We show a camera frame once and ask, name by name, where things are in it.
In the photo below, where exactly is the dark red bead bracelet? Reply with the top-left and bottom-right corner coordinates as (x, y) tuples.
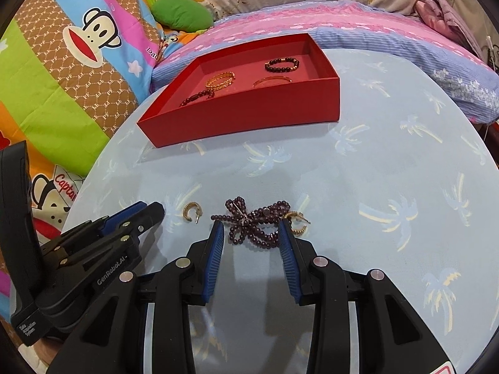
(180, 89), (216, 108)

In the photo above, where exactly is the thin gold bangle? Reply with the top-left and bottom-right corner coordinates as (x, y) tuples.
(253, 75), (294, 88)

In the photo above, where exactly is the purple bead strand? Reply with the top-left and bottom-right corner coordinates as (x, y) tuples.
(211, 198), (291, 249)

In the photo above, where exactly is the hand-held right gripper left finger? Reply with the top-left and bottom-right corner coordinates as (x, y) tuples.
(64, 221), (226, 374)

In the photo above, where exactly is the black bead bracelet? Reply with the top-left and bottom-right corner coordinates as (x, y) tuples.
(264, 58), (300, 73)

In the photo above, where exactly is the colourful cartoon monkey blanket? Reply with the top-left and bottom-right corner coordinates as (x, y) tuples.
(0, 0), (184, 320)

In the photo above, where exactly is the red cardboard box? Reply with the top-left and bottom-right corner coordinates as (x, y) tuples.
(136, 33), (342, 149)

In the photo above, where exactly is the gold leaf cuff bracelet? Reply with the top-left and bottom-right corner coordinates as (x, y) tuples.
(205, 71), (236, 89)

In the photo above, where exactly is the purple quilted cloth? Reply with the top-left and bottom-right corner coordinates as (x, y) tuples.
(415, 0), (480, 53)

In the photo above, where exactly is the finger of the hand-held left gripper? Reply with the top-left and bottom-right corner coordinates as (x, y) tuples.
(41, 201), (147, 251)
(58, 202), (165, 270)

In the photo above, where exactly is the pink and blue pillow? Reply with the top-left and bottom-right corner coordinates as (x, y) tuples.
(150, 0), (499, 125)

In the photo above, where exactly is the green cushion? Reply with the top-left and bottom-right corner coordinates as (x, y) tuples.
(151, 0), (214, 32)

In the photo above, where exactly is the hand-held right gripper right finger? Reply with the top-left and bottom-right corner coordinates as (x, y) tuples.
(278, 219), (445, 374)

